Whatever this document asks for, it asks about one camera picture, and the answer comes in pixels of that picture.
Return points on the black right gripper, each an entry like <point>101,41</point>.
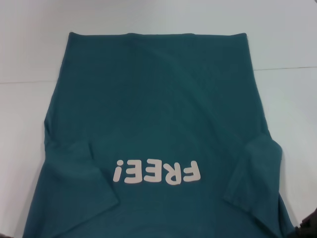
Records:
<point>308,225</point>

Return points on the teal t-shirt with FREE print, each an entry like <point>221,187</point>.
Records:
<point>153,111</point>

